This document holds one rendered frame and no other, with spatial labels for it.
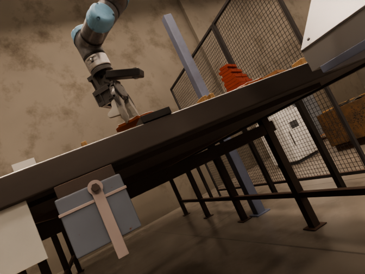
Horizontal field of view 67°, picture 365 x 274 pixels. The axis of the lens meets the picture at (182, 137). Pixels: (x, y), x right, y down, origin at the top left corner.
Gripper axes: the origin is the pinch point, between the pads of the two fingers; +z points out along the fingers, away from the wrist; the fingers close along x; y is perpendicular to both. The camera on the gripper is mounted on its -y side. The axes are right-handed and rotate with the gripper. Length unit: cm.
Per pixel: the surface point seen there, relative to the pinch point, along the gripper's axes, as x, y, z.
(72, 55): -459, 213, -301
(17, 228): 38.8, 17.7, 15.0
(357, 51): 15, -58, 16
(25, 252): 39.0, 18.1, 19.8
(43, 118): -391, 298, -188
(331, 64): 10, -54, 15
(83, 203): 34.2, 5.9, 16.9
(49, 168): 34.4, 9.1, 7.4
